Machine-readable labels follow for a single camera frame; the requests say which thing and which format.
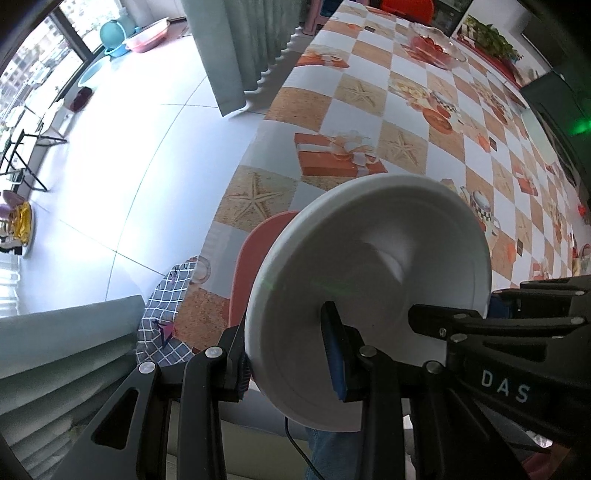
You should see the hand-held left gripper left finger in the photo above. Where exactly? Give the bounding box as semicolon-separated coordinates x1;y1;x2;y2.
51;322;253;480

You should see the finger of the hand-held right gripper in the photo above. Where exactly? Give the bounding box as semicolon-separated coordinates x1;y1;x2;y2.
487;276;591;320
408;303;587;352

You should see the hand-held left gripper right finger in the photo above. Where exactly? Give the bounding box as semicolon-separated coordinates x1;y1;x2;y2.
321;301;532;480

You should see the pink plate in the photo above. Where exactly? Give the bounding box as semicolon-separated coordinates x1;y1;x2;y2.
228;211;302;344

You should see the white bowl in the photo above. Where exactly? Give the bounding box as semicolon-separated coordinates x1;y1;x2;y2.
245;174;493;433

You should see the person's blue jeans leg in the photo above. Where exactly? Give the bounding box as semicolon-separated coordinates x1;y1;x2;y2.
306;427;366;480

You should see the blue plaid cloth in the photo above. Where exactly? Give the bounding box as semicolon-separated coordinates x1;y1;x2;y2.
136;262;198;368

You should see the printed checkered tablecloth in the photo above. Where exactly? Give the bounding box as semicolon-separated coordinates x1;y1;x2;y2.
173;0;591;361

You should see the grey-green curtain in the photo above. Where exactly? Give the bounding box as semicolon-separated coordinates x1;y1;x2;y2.
181;0;309;117
0;295;149;477

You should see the dark screen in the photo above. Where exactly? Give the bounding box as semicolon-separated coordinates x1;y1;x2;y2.
521;69;591;188

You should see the gold wrapped item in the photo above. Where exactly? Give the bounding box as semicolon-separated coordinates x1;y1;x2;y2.
10;203;36;246

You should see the glass bowl of red fruit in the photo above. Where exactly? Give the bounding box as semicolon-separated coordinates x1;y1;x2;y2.
408;23;468;71

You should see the green potted plant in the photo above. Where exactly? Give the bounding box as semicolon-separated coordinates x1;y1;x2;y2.
463;15;523;62

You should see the black folding stand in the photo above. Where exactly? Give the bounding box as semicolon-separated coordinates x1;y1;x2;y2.
0;126;68;193

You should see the red chair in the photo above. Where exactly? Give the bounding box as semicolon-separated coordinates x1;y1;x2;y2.
380;0;435;24

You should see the light blue shallow basin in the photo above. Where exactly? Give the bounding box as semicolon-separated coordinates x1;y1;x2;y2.
77;60;105;89

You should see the pink plastic basin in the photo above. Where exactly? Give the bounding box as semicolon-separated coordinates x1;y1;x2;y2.
123;17;171;53

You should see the black cable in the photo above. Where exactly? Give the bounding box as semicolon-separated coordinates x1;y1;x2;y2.
283;416;325;480

